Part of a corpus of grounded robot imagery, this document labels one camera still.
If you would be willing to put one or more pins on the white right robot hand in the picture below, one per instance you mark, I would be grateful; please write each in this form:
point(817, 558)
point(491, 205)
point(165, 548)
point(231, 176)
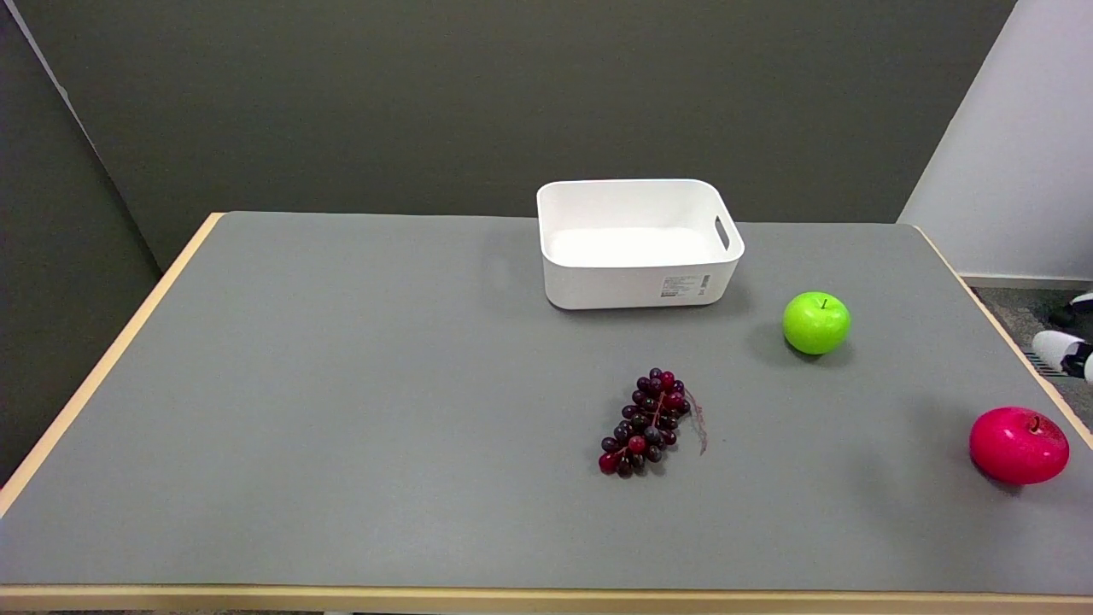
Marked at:
point(1059, 348)

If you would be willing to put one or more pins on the red apple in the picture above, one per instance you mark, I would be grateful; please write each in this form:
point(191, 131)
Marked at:
point(1016, 444)

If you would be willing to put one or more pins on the green apple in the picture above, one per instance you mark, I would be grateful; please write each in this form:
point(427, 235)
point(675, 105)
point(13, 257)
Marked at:
point(815, 325)

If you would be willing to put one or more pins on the floor vent grille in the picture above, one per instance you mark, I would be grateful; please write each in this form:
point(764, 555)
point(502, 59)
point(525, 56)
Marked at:
point(1035, 366)

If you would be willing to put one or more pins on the dark red grape bunch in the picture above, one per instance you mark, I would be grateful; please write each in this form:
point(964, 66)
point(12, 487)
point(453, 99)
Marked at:
point(645, 423)

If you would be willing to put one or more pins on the white plastic storage bin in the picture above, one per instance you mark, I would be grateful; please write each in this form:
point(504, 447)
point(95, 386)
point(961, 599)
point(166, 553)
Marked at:
point(636, 256)

